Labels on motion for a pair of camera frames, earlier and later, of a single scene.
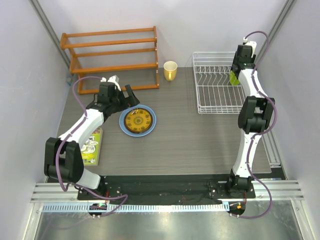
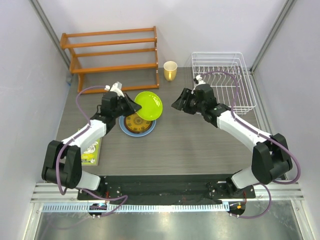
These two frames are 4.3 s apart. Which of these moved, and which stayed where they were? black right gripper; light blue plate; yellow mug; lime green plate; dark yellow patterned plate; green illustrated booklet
Moved: black right gripper; lime green plate
Stayed: yellow mug; light blue plate; dark yellow patterned plate; green illustrated booklet
